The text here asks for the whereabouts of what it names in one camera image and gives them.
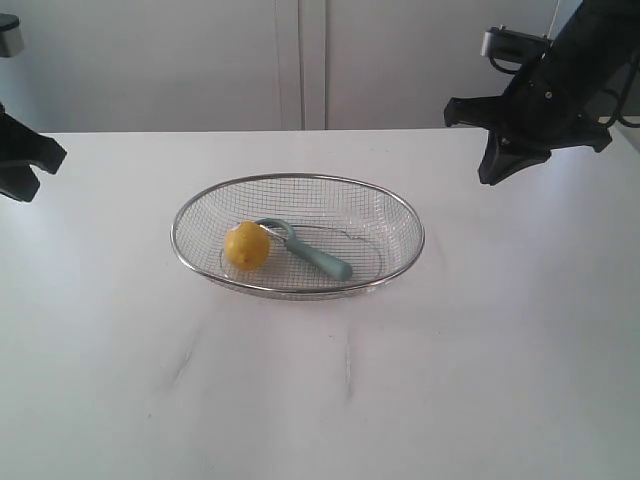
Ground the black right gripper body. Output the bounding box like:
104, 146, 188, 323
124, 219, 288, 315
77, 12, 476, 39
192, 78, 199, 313
499, 47, 625, 152

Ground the green handled peeler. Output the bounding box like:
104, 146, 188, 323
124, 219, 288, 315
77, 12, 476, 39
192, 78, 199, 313
256, 218, 353, 281

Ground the yellow lemon with sticker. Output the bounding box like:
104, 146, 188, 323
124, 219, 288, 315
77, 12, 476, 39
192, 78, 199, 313
224, 221, 271, 271

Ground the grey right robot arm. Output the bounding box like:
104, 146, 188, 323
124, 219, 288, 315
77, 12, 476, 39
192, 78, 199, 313
444, 1, 639, 186

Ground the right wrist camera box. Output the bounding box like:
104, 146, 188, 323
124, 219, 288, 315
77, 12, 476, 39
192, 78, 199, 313
481, 26, 552, 75

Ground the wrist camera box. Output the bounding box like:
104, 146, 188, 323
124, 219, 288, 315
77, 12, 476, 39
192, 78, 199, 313
481, 26, 552, 75
0, 13, 24, 58

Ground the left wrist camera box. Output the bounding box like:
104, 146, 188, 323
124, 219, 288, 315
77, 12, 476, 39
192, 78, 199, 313
0, 13, 24, 58

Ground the oval metal wire basket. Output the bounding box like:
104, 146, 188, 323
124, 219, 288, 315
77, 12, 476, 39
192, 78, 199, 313
171, 173, 425, 300

